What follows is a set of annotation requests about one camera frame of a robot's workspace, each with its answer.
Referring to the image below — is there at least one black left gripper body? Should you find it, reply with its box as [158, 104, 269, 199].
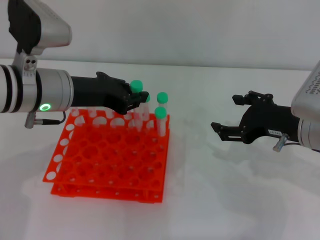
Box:
[71, 76, 133, 116]

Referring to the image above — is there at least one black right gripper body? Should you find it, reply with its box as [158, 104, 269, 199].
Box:
[239, 103, 302, 146]

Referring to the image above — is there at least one orange plastic test tube rack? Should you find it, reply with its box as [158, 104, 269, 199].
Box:
[42, 109, 171, 205]

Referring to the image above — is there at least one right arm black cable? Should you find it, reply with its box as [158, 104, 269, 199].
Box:
[272, 133, 301, 152]

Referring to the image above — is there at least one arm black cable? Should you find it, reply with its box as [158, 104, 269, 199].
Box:
[272, 133, 301, 152]
[24, 110, 67, 130]

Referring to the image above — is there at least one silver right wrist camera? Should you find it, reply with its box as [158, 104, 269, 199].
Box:
[291, 59, 320, 119]

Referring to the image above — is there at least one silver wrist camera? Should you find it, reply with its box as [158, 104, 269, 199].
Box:
[291, 59, 320, 119]
[7, 0, 73, 77]

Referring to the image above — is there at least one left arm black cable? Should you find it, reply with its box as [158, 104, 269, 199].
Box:
[24, 110, 67, 130]

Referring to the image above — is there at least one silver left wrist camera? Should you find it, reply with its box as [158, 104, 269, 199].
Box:
[7, 0, 73, 77]

